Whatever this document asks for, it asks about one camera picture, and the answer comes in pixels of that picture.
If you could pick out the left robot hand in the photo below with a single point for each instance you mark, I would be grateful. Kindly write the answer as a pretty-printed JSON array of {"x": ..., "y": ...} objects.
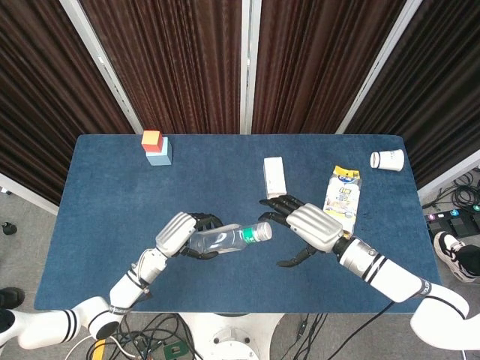
[{"x": 174, "y": 234}]

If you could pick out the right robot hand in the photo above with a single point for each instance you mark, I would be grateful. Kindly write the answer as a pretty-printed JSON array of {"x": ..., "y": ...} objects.
[{"x": 315, "y": 227}]

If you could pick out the transparent plastic bottle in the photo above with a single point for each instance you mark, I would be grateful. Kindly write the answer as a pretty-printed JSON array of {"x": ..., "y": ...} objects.
[{"x": 221, "y": 240}]

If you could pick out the white bottle cap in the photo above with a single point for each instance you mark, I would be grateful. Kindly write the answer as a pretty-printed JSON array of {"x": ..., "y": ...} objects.
[{"x": 265, "y": 230}]

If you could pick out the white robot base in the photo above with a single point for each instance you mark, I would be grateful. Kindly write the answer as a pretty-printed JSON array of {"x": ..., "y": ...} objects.
[{"x": 232, "y": 335}]

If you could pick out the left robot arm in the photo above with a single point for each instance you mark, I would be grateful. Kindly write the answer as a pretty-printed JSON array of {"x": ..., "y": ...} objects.
[{"x": 127, "y": 287}]

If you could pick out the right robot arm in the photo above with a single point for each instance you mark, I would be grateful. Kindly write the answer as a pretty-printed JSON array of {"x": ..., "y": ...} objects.
[{"x": 393, "y": 277}]

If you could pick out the yellow snack package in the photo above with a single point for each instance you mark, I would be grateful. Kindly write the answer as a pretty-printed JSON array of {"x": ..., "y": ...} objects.
[{"x": 343, "y": 198}]

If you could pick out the white cardboard box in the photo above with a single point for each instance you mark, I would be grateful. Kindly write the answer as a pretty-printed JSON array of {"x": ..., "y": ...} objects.
[{"x": 274, "y": 176}]

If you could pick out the light blue block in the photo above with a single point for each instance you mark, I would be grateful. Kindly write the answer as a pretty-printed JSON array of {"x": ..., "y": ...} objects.
[{"x": 161, "y": 158}]

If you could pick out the blue table mat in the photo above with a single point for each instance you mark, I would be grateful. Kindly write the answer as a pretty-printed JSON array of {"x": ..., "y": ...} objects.
[{"x": 93, "y": 210}]

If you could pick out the orange cube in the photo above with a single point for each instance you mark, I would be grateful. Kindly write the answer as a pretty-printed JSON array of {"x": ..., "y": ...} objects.
[{"x": 152, "y": 139}]

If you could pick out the white paper cup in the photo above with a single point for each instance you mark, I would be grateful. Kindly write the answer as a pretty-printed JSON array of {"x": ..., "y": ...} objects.
[{"x": 390, "y": 159}]

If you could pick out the green circuit board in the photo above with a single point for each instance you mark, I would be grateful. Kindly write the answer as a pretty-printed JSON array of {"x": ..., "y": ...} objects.
[{"x": 175, "y": 350}]

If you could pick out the white sneaker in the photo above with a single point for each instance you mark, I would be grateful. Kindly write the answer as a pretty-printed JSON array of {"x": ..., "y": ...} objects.
[{"x": 448, "y": 251}]

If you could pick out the yellow floor tape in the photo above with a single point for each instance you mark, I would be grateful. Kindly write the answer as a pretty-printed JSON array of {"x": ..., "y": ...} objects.
[{"x": 97, "y": 350}]

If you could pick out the black foot pedals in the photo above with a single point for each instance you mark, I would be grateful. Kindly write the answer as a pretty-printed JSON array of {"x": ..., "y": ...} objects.
[{"x": 455, "y": 223}]

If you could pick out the brown pleated curtain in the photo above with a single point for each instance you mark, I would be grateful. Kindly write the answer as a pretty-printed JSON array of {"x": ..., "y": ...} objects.
[
  {"x": 176, "y": 63},
  {"x": 311, "y": 63},
  {"x": 33, "y": 93},
  {"x": 442, "y": 93}
]

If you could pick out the white frame rail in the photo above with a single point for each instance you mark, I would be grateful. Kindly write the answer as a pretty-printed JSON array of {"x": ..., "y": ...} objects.
[
  {"x": 26, "y": 193},
  {"x": 448, "y": 176}
]

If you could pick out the white frame post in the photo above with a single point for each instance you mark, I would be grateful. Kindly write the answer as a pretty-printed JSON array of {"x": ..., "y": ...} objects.
[
  {"x": 250, "y": 63},
  {"x": 378, "y": 63},
  {"x": 101, "y": 62}
]

